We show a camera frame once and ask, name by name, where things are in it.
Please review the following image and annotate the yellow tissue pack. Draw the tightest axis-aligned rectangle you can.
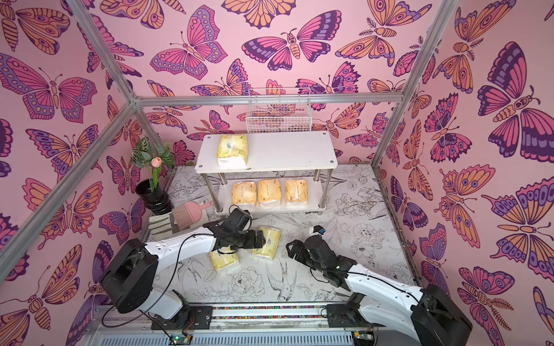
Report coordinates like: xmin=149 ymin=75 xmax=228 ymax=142
xmin=209 ymin=251 xmax=239 ymax=271
xmin=216 ymin=134 xmax=248 ymax=169
xmin=251 ymin=226 xmax=281 ymax=260

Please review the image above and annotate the orange tissue pack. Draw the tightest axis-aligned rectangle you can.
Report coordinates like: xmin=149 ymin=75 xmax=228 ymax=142
xmin=231 ymin=181 xmax=258 ymax=207
xmin=285 ymin=179 xmax=309 ymax=206
xmin=258 ymin=179 xmax=282 ymax=207

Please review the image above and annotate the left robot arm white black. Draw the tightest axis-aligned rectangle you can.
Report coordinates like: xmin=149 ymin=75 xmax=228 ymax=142
xmin=100 ymin=208 xmax=267 ymax=329

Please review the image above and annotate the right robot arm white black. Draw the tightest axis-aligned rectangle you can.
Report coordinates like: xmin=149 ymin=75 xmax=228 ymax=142
xmin=286 ymin=234 xmax=473 ymax=345

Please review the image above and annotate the white two-tier shelf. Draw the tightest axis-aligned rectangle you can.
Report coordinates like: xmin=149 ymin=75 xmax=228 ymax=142
xmin=195 ymin=131 xmax=338 ymax=215

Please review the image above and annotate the pink brush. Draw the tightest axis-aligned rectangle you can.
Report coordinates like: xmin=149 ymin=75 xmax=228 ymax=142
xmin=173 ymin=201 xmax=213 ymax=231

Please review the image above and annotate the black vase with plant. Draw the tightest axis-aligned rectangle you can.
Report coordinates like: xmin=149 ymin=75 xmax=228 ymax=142
xmin=131 ymin=136 xmax=175 ymax=216

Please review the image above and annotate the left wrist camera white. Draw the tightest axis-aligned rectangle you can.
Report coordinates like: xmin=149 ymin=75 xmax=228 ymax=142
xmin=229 ymin=205 xmax=245 ymax=216

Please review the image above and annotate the white wire basket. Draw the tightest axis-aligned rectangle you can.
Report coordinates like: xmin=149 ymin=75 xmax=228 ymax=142
xmin=242 ymin=86 xmax=313 ymax=133

